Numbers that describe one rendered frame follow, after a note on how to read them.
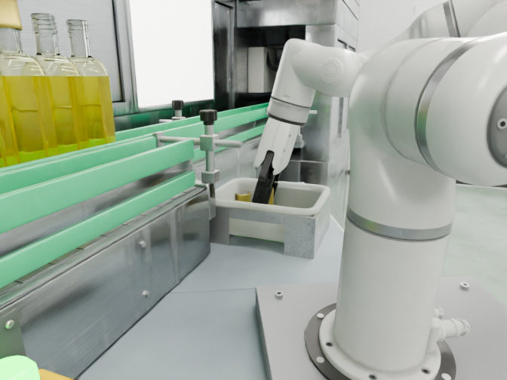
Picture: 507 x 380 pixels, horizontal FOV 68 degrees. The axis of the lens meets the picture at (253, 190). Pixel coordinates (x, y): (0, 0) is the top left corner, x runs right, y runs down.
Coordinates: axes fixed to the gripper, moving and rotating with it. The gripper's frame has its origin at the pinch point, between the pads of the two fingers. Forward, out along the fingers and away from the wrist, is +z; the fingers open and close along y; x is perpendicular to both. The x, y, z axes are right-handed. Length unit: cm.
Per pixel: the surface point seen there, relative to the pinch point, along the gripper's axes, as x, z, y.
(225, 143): -6.8, -9.7, 10.1
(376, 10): -16, -83, -349
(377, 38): -6, -60, -349
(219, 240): -4.9, 10.2, 6.3
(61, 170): -19.0, -6.0, 32.6
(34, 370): -3, 1, 51
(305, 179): -1, 17, -75
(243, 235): -0.5, 7.4, 6.3
